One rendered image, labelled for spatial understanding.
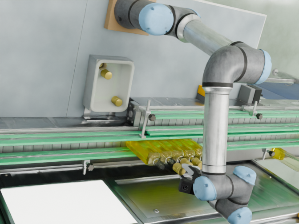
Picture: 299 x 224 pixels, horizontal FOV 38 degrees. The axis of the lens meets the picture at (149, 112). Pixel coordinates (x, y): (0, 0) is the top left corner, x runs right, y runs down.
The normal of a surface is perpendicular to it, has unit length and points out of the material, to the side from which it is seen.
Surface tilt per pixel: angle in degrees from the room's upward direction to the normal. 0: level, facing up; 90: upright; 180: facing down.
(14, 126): 90
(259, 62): 24
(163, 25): 5
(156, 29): 6
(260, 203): 91
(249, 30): 0
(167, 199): 90
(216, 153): 35
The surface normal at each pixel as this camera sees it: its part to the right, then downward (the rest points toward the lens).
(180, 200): 0.17, -0.94
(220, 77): -0.08, -0.03
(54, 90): 0.48, 0.36
